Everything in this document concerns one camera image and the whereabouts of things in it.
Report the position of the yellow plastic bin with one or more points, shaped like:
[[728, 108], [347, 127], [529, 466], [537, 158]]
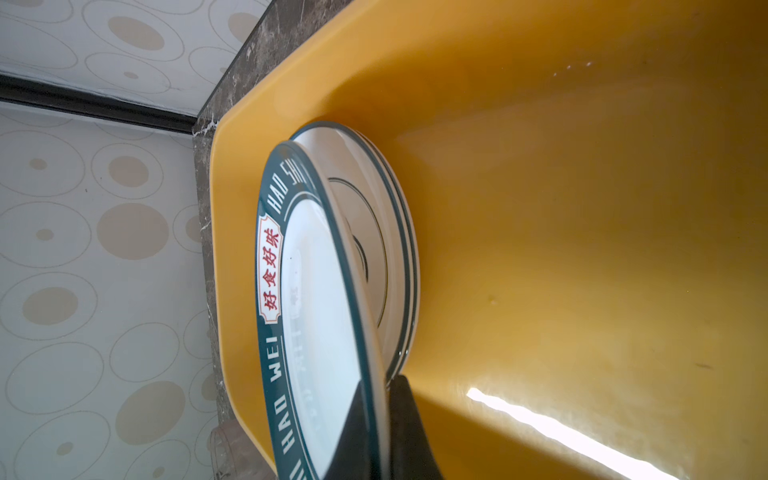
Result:
[[588, 184]]

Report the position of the white plate green rim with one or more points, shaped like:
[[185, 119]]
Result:
[[316, 337]]

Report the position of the black frame post left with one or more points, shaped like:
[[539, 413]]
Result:
[[48, 96]]

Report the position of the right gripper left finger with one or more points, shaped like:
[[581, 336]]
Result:
[[353, 457]]

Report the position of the pink transparent cup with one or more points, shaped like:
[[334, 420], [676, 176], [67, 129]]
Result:
[[234, 456]]

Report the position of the white plate quatrefoil pattern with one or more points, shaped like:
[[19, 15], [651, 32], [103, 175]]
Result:
[[376, 211]]

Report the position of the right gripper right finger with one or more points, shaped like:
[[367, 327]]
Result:
[[411, 454]]

